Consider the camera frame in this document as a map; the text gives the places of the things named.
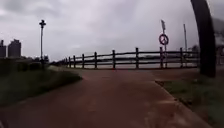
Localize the red paved path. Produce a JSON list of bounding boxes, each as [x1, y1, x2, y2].
[[0, 67, 224, 128]]

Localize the round sign on pole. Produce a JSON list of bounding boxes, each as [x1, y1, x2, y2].
[[158, 19, 170, 69]]

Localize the thin pole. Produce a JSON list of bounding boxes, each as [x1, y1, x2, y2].
[[182, 23, 189, 68]]

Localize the grass strip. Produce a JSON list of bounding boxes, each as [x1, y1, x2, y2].
[[0, 65, 83, 108]]

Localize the low green hedge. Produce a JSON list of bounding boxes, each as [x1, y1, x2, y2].
[[0, 57, 51, 75]]

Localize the grass verge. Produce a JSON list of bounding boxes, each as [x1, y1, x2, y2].
[[155, 73, 224, 128]]

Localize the dark tree trunk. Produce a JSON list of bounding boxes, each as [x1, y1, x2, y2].
[[190, 0, 217, 79]]

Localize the tall buildings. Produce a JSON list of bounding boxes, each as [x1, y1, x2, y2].
[[0, 38, 23, 59]]

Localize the dark wooden rail fence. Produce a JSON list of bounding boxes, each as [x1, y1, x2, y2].
[[52, 46, 224, 70]]

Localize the lamp post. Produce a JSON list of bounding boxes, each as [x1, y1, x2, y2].
[[38, 19, 47, 68]]

